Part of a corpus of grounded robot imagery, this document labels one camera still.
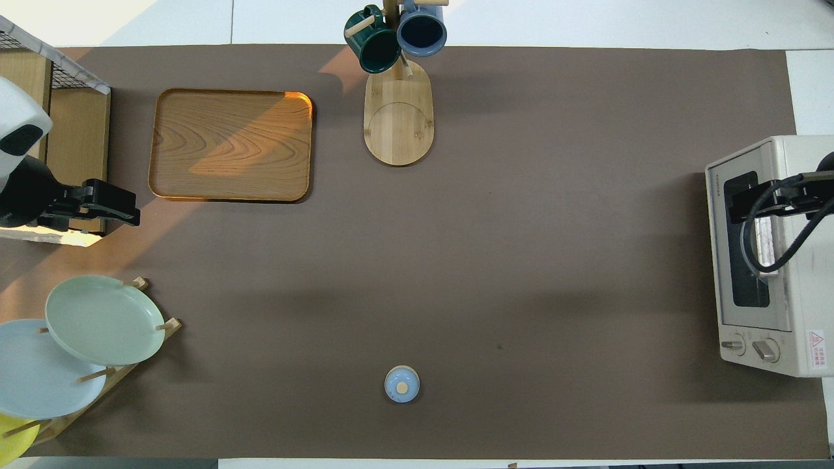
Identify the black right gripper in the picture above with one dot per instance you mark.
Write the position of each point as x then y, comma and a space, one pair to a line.
824, 189

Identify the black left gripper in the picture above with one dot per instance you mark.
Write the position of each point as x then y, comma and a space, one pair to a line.
29, 195

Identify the white toaster oven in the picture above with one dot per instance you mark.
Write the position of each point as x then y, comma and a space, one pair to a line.
811, 299

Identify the silver oven knob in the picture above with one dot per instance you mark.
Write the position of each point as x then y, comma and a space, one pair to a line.
765, 350
734, 345

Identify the pale green plate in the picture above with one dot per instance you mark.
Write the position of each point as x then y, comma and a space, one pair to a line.
104, 319

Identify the wooden serving tray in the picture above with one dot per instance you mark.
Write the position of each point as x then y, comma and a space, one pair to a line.
228, 146

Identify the wooden plate rack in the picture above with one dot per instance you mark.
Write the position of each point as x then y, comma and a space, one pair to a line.
130, 365

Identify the light blue racked plate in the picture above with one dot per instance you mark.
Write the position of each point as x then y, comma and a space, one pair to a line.
32, 378

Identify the brown table mat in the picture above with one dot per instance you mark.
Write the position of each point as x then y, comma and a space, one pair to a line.
554, 228

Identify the yellow plate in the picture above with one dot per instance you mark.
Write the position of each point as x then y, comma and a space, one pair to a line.
13, 440

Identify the wooden mug tree stand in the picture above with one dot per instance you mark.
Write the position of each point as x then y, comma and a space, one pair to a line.
399, 124

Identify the dark green mug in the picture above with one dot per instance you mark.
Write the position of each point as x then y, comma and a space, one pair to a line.
378, 49

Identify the small blue bell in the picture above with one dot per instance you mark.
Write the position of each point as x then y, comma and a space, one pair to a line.
402, 384

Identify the blue mug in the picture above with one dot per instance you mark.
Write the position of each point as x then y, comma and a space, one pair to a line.
421, 32

